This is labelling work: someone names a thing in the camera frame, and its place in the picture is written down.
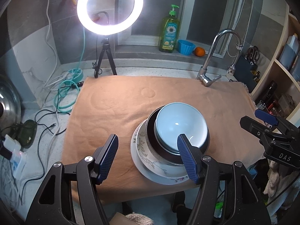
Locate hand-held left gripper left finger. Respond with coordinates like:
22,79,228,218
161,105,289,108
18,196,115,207
25,133,119,225

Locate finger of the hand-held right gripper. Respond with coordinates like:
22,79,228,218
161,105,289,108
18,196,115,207
255,109,300,134
239,116,285,144

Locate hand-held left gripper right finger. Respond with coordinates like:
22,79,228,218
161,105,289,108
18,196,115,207
177,133,271,225

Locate white plate large pink flowers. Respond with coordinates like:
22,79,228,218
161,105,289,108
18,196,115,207
130,131,189,185

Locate white plate leaf pattern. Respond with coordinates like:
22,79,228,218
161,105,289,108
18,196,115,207
132,122,188,176

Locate large stainless steel bowl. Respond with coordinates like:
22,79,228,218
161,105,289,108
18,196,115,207
146,106,210,166

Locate white ceramic bowl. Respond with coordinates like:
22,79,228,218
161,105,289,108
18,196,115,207
154,102,209,155

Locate person's right hand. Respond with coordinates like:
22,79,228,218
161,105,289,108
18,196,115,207
265,160,291,197

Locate person's left hand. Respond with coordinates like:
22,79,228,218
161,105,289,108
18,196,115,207
125,212,154,225

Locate black bottle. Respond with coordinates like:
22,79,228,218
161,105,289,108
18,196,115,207
260,81,278,108

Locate tan towel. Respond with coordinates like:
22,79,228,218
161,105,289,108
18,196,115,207
61,76,268,203

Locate dark utensil holder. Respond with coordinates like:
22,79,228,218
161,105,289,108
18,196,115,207
234,56,261,93

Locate wooden shelf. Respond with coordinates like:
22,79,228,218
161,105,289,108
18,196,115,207
250,12,300,132

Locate black scissors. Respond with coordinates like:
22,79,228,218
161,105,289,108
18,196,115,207
245,46,260,65

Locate blue plastic jug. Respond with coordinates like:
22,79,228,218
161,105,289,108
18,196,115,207
280,34,300,71

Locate chrome faucet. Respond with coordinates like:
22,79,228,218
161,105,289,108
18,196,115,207
196,29,242,88

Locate dark green dish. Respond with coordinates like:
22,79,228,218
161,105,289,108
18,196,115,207
15,119,37,149

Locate white power strip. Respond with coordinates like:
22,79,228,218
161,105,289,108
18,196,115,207
3,135,26,179

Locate black plug adapter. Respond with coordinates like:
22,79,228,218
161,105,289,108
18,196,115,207
0,141,12,160

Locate blue fluted cup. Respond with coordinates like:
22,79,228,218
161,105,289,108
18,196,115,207
177,40,196,56

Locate black tripod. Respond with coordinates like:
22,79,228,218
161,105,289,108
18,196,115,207
92,37,118,79

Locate steel pot lid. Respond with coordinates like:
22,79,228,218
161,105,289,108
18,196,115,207
0,74,22,132

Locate window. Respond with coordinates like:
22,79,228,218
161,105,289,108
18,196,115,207
115,0,265,59

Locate green dish soap bottle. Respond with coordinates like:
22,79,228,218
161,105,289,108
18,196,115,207
159,4,181,53

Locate teal cable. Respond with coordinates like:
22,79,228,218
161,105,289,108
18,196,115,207
53,33,86,113

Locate teal cable reel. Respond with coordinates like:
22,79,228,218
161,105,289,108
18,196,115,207
67,68,84,86

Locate bundle of white cables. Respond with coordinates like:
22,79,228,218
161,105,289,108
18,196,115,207
0,159,43,207

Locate white ring light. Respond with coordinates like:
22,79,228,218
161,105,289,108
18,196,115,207
77,0,143,37

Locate thick white cable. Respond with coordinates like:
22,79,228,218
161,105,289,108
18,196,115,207
43,0,71,92

